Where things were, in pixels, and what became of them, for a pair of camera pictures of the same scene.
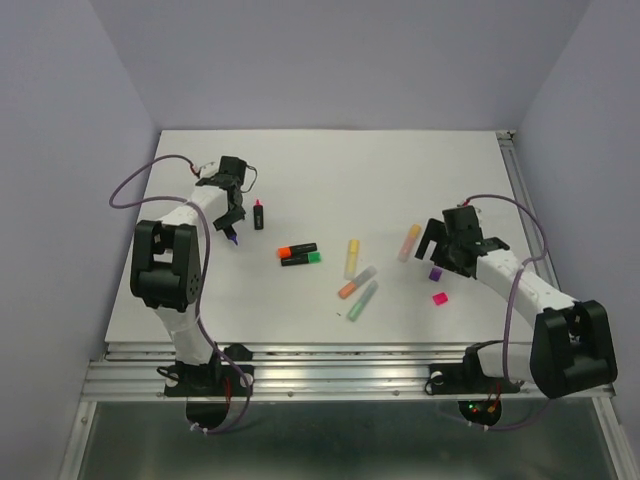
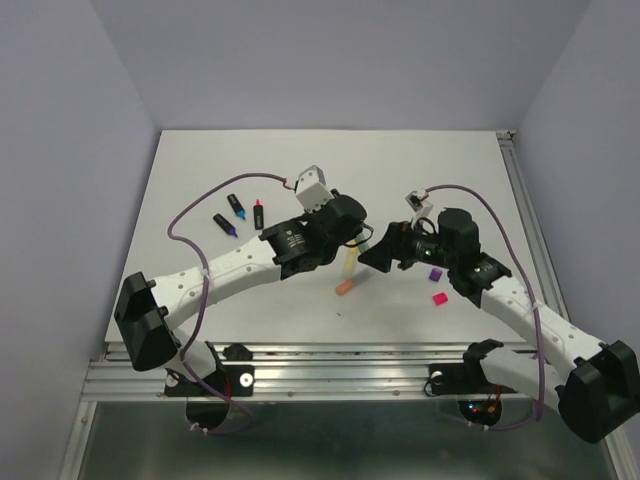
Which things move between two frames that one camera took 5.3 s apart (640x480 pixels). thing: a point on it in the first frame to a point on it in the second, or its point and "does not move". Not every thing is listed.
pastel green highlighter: x=363 y=299 to x=364 y=247
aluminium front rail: x=136 y=373 does not move
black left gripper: x=228 y=220 to x=353 y=236
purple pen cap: x=435 y=274 does not move
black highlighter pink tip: x=258 y=215 does not move
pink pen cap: x=440 y=298 does not move
